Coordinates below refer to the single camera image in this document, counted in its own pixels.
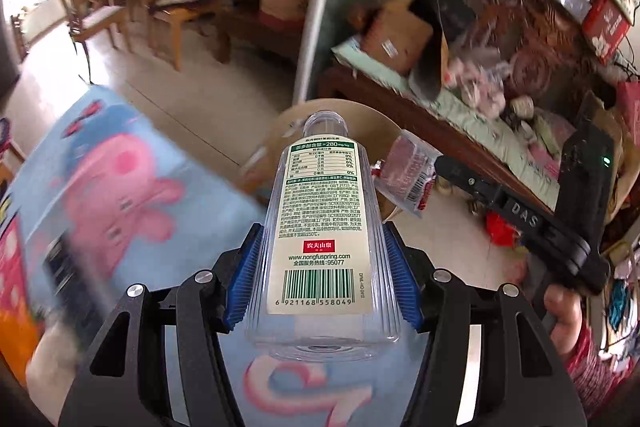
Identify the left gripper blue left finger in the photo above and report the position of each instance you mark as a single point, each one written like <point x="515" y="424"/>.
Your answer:
<point x="238" y="272"/>

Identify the red gift box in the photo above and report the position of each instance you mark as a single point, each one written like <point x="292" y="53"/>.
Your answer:
<point x="605" y="27"/>

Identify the clear plastic water bottle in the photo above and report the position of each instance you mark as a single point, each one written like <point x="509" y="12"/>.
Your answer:
<point x="320" y="294"/>

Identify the pink snack wrapper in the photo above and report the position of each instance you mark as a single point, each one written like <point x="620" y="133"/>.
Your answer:
<point x="407" y="175"/>

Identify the brown cardboard box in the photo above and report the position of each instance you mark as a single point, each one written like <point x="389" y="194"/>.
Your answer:
<point x="408" y="37"/>

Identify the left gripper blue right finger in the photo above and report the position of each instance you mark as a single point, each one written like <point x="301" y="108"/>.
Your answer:
<point x="406" y="289"/>

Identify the blue cartoon pig tablecloth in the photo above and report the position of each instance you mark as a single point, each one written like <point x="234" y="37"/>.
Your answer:
<point x="106" y="201"/>

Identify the person's right hand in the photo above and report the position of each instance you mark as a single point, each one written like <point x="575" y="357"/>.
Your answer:
<point x="560" y="302"/>

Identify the round beige trash bin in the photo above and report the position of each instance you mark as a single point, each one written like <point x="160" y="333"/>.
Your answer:
<point x="316" y="161"/>

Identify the wooden bench sofa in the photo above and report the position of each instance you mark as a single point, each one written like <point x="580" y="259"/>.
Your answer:
<point x="519" y="75"/>

